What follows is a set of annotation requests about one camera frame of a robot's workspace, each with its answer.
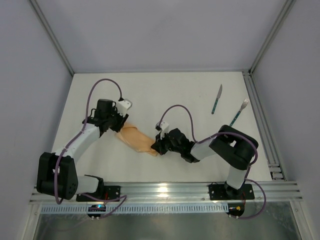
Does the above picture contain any left controller board with led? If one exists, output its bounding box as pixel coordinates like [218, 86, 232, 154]
[87, 204, 106, 219]

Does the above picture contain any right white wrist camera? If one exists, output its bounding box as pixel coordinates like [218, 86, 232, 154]
[155, 120, 170, 139]

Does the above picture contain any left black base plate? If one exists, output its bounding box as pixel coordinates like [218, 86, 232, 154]
[76, 185, 121, 202]

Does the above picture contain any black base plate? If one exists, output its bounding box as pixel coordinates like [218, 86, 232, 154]
[76, 185, 121, 202]
[208, 182, 255, 201]

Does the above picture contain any green handled knife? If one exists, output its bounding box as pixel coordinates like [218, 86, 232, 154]
[211, 84, 223, 115]

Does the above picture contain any corner aluminium post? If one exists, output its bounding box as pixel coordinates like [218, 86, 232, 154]
[27, 0, 75, 77]
[248, 0, 296, 75]

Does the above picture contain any right controller board yellow plug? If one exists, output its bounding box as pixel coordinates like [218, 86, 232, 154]
[227, 203, 245, 218]

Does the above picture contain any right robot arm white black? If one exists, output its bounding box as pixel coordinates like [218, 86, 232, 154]
[151, 125, 259, 199]

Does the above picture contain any right corner aluminium post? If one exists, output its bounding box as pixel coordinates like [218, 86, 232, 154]
[248, 0, 296, 75]

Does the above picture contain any green handled fork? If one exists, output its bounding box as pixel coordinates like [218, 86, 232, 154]
[229, 98, 250, 127]

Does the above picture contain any slotted grey cable duct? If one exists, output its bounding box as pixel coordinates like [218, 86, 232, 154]
[40, 202, 228, 215]

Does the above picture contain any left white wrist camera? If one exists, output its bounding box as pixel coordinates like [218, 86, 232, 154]
[116, 99, 133, 117]

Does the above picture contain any aluminium rail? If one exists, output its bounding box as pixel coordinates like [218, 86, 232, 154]
[28, 181, 304, 204]
[242, 70, 287, 182]

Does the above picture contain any right side aluminium rail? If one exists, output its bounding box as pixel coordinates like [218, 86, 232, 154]
[242, 70, 287, 182]

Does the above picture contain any front aluminium rail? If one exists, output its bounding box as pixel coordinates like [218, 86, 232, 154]
[28, 181, 304, 204]

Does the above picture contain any beige satin napkin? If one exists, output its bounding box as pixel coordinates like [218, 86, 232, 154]
[115, 122, 158, 157]

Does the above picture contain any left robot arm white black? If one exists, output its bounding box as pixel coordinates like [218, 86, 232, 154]
[36, 98, 132, 203]

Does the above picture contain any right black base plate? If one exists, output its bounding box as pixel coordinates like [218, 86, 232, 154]
[208, 182, 255, 201]

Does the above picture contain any left corner aluminium post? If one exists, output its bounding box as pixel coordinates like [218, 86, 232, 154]
[27, 0, 75, 77]

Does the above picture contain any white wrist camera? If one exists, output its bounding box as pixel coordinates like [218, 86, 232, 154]
[116, 99, 133, 117]
[155, 120, 170, 139]

